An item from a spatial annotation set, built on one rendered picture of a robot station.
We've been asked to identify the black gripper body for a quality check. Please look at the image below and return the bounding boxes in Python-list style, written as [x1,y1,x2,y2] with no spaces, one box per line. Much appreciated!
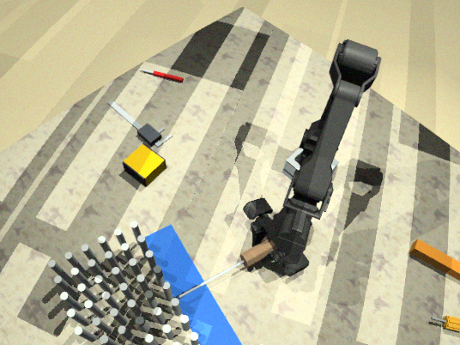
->
[243,198,309,276]

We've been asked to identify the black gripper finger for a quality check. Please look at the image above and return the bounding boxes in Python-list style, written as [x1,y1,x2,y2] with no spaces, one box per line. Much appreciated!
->
[251,222,267,247]
[261,249,281,263]

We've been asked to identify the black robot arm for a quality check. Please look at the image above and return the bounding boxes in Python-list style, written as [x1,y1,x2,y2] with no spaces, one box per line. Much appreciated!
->
[275,39,382,255]

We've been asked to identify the red-handled screwdriver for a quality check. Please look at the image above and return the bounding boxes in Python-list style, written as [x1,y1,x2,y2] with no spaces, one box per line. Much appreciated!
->
[142,70,184,82]

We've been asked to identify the blue flat strip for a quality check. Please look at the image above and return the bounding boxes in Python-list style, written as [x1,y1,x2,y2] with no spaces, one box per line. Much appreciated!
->
[145,224,242,345]

